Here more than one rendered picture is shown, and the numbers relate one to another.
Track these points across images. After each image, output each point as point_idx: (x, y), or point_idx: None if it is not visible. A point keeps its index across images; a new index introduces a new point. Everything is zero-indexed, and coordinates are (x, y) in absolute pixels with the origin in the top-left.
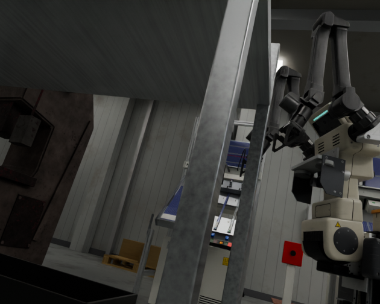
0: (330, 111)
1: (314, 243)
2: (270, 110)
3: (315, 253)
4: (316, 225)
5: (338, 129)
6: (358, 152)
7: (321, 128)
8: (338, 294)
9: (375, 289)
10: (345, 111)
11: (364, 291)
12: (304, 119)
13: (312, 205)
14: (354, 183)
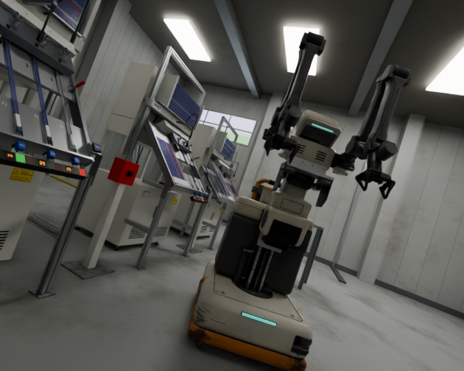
0: (354, 149)
1: (292, 235)
2: (300, 86)
3: (283, 239)
4: (294, 221)
5: (326, 149)
6: None
7: (310, 134)
8: (228, 239)
9: None
10: (362, 158)
11: (279, 252)
12: None
13: (279, 195)
14: None
